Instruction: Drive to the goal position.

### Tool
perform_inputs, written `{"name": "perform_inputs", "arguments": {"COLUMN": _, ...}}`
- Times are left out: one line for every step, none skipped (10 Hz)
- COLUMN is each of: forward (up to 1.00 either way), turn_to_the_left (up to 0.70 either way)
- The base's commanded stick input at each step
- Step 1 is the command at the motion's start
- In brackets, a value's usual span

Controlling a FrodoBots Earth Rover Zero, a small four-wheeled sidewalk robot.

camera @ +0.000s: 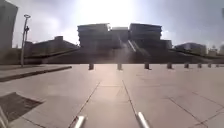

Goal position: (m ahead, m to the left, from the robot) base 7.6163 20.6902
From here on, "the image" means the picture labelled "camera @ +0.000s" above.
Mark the wide outdoor staircase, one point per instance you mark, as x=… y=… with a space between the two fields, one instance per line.
x=100 y=57

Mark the row of bollards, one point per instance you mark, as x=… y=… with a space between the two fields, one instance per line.
x=91 y=66

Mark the wide blocky building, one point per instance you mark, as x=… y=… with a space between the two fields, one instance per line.
x=96 y=36

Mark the grey stone slab plaza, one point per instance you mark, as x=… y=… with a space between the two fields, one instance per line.
x=110 y=96

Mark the robot's own part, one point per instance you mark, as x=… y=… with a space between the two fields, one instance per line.
x=142 y=120
x=79 y=122

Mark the low building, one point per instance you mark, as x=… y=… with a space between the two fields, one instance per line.
x=50 y=46

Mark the raised stone step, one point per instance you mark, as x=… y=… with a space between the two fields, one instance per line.
x=26 y=72

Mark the lamp pole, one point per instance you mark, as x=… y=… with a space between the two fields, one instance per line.
x=23 y=43

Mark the tall building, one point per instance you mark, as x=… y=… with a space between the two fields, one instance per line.
x=6 y=26

